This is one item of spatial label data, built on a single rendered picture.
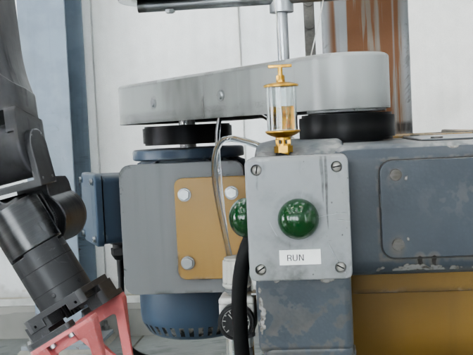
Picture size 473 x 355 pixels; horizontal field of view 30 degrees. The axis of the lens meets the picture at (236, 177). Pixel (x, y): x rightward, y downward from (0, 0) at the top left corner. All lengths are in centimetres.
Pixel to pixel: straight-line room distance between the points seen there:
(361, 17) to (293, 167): 57
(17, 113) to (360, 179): 35
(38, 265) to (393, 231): 35
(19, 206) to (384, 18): 56
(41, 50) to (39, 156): 484
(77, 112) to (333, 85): 527
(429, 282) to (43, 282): 39
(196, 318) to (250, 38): 484
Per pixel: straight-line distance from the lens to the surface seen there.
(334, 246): 64
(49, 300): 87
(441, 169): 69
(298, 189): 64
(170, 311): 115
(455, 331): 101
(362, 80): 81
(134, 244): 111
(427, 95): 590
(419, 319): 101
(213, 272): 109
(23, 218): 87
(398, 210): 69
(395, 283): 95
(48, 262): 87
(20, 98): 89
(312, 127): 81
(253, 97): 89
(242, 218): 65
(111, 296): 90
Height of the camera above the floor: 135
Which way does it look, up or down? 3 degrees down
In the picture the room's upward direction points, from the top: 3 degrees counter-clockwise
